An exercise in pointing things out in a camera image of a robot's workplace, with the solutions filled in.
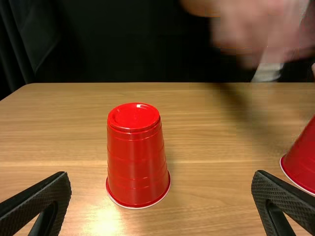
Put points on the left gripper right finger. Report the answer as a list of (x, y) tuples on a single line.
[(283, 196)]

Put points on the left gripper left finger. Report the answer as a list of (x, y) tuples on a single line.
[(14, 216)]

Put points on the red cup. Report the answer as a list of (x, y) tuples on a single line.
[(302, 159), (137, 159)]

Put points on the person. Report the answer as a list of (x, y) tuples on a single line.
[(246, 29)]

